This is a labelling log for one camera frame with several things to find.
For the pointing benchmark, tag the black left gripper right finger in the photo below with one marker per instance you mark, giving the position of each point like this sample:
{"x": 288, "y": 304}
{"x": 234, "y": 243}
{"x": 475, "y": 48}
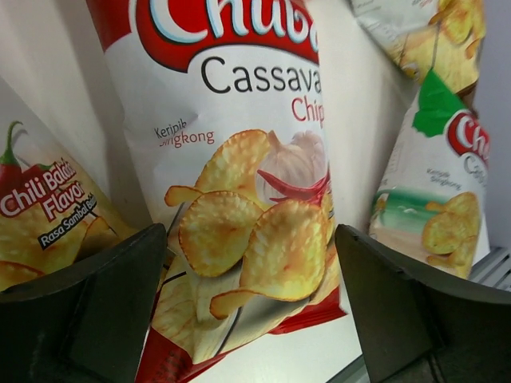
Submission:
{"x": 416, "y": 323}

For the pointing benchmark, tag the aluminium mounting rail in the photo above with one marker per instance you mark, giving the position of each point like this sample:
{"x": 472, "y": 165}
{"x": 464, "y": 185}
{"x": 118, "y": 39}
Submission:
{"x": 493, "y": 270}

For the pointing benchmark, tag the red Chuba chips bag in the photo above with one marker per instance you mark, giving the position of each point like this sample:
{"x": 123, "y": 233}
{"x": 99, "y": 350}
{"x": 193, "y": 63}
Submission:
{"x": 224, "y": 123}
{"x": 52, "y": 213}

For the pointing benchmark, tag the brown Chuba chips bag right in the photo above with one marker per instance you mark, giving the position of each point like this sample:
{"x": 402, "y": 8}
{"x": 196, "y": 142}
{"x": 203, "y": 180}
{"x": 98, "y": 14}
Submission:
{"x": 423, "y": 35}

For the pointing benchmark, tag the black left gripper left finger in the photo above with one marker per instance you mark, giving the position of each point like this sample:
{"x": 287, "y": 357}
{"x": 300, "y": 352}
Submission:
{"x": 86, "y": 322}

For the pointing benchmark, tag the green Chuba chips bag right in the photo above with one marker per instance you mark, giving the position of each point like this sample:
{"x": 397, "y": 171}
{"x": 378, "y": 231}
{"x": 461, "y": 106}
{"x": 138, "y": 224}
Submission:
{"x": 430, "y": 202}

